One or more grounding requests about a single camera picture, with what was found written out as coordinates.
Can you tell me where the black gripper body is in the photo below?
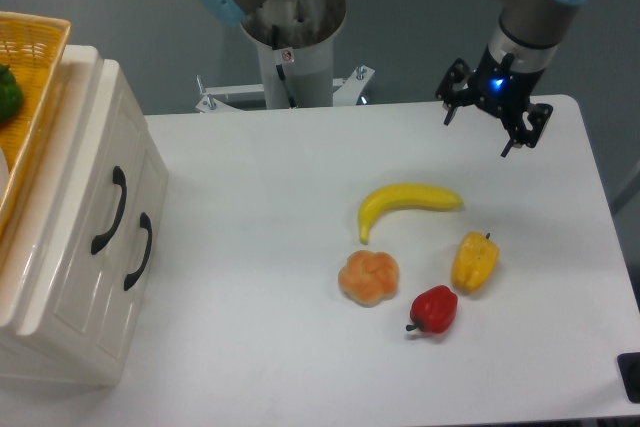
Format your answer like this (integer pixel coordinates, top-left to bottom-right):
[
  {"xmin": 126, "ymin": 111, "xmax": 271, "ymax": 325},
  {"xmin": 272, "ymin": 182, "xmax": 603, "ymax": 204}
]
[{"xmin": 469, "ymin": 43, "xmax": 546, "ymax": 120}]

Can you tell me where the yellow banana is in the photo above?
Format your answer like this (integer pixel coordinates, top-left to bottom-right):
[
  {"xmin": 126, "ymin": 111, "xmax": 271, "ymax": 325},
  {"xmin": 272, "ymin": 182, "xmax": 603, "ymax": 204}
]
[{"xmin": 357, "ymin": 183, "xmax": 464, "ymax": 245}]

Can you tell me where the red bell pepper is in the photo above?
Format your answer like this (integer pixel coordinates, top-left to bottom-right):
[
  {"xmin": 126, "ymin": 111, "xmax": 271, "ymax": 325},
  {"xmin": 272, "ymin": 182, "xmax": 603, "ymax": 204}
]
[{"xmin": 405, "ymin": 285, "xmax": 458, "ymax": 334}]

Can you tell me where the black bottom drawer handle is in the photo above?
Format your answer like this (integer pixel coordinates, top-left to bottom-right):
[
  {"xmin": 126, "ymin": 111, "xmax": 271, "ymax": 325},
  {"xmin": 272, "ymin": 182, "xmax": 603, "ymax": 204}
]
[{"xmin": 123, "ymin": 212, "xmax": 154, "ymax": 291}]

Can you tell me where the green bell pepper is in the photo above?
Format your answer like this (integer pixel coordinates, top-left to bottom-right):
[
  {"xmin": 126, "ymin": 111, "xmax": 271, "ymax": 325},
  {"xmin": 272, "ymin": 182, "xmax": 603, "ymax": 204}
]
[{"xmin": 0, "ymin": 64, "xmax": 23, "ymax": 123}]

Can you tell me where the black drawer handle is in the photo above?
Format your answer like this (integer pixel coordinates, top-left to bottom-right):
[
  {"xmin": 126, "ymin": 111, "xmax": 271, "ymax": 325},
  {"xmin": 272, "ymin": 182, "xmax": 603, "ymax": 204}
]
[
  {"xmin": 123, "ymin": 212, "xmax": 154, "ymax": 291},
  {"xmin": 90, "ymin": 165, "xmax": 128, "ymax": 255}
]

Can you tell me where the yellow bell pepper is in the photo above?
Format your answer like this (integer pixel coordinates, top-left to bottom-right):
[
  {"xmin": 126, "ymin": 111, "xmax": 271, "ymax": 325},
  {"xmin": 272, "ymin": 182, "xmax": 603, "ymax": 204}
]
[{"xmin": 451, "ymin": 231, "xmax": 500, "ymax": 294}]

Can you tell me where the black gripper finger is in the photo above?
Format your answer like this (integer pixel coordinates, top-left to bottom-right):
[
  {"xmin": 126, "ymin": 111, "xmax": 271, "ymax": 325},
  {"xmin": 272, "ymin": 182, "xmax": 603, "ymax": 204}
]
[
  {"xmin": 435, "ymin": 58, "xmax": 475, "ymax": 126},
  {"xmin": 501, "ymin": 103, "xmax": 553, "ymax": 157}
]

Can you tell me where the black top drawer handle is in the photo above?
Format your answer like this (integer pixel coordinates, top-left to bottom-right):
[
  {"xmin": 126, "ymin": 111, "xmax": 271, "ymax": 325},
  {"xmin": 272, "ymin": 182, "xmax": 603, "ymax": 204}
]
[{"xmin": 90, "ymin": 165, "xmax": 128, "ymax": 255}]

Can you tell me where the white drawer cabinet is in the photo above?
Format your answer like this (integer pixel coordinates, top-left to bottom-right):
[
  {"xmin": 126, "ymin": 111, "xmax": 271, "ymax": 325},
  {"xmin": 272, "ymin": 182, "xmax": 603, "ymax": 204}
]
[{"xmin": 1, "ymin": 45, "xmax": 168, "ymax": 386}]

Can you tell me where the orange bread roll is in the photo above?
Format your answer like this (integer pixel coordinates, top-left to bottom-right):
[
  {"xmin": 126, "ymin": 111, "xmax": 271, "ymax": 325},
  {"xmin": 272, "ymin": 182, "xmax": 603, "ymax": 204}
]
[{"xmin": 338, "ymin": 250, "xmax": 400, "ymax": 307}]

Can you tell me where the yellow woven basket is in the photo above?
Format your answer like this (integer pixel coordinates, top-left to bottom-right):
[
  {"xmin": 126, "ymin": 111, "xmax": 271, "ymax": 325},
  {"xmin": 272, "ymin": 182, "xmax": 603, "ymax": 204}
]
[{"xmin": 1, "ymin": 12, "xmax": 71, "ymax": 231}]

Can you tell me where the black object at table edge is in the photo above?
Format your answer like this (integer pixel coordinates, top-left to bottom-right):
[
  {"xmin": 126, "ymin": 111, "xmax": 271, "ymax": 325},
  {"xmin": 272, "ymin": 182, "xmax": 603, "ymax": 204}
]
[{"xmin": 617, "ymin": 352, "xmax": 640, "ymax": 404}]

